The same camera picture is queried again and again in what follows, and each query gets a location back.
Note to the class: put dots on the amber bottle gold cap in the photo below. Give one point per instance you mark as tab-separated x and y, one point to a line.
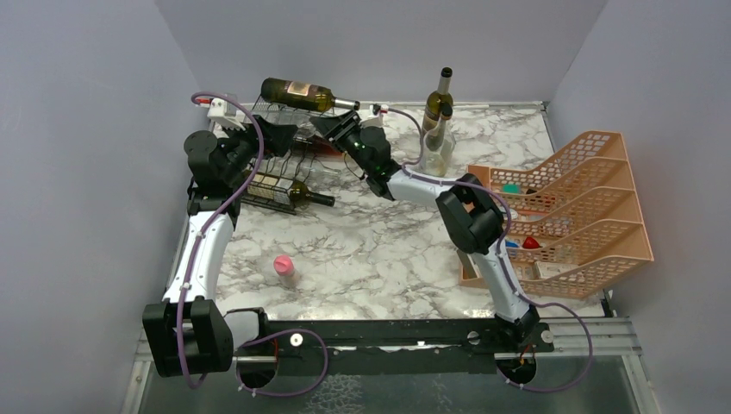
316	146

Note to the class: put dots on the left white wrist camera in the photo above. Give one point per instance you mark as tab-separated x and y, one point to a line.
221	112

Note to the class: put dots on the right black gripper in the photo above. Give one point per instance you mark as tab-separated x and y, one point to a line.
334	131

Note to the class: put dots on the clear glass wine bottle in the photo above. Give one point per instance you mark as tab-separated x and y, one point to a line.
438	145

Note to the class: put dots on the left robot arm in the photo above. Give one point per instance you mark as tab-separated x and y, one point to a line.
186	332

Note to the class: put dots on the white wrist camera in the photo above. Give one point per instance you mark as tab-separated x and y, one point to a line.
221	112
376	115

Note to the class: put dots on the small pink capped bottle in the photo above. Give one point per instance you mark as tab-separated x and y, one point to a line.
285	269

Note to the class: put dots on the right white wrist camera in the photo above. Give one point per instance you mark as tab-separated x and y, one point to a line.
376	115

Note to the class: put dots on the orange plastic desk organizer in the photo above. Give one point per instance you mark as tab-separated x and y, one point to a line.
582	206

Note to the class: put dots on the clear empty glass bottle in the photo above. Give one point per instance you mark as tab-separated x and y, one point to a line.
300	118

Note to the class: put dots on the black wire wine rack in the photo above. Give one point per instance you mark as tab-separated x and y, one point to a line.
276	166

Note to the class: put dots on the red triangular item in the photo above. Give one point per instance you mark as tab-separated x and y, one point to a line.
530	243

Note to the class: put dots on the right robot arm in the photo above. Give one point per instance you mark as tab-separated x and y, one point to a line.
473	218

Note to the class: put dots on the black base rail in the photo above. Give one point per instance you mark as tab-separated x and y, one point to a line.
386	347

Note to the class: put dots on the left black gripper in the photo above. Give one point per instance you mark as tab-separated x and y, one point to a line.
276	138

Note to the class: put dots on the dark green wine bottle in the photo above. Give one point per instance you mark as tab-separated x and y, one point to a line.
290	192
303	96

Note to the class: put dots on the green wine bottle tan label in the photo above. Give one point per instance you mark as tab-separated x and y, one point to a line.
436	98

